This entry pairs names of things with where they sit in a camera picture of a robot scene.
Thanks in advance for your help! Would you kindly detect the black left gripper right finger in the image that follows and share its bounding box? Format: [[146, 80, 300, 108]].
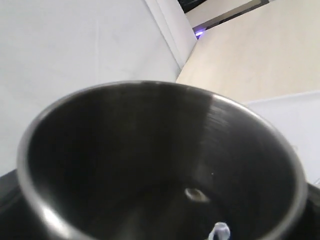
[[289, 183, 320, 240]]

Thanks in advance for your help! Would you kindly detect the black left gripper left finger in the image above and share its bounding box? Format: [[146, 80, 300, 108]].
[[0, 172, 48, 240]]

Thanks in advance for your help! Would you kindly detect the stainless steel tumbler cup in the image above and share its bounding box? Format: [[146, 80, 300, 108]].
[[17, 81, 308, 240]]

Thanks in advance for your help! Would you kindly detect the white rectangular plastic tray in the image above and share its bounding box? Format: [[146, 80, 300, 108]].
[[245, 90, 320, 187]]

